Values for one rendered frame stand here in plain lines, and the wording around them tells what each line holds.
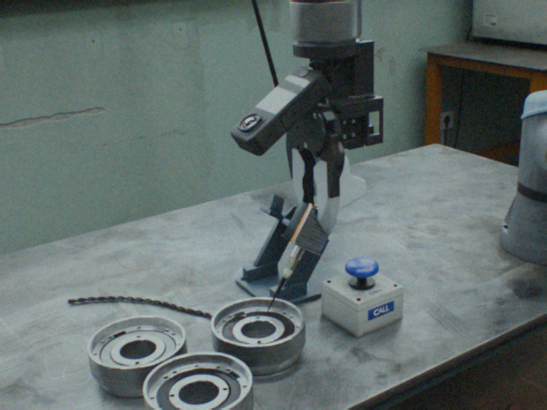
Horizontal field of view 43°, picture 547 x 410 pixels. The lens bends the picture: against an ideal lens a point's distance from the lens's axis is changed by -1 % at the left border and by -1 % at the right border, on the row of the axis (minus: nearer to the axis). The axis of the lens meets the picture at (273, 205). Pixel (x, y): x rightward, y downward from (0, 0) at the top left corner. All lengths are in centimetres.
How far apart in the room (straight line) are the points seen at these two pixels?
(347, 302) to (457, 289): 18
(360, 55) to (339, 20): 6
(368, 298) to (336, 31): 30
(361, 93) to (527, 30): 221
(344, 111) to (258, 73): 186
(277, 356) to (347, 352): 9
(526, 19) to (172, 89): 141
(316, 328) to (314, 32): 35
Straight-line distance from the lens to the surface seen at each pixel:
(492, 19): 306
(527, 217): 102
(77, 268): 104
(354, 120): 76
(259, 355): 74
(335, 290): 82
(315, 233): 79
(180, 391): 70
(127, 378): 73
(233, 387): 70
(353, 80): 76
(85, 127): 234
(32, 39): 226
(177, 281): 97
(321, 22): 72
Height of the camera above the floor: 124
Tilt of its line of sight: 21 degrees down
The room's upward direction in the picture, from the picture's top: 3 degrees counter-clockwise
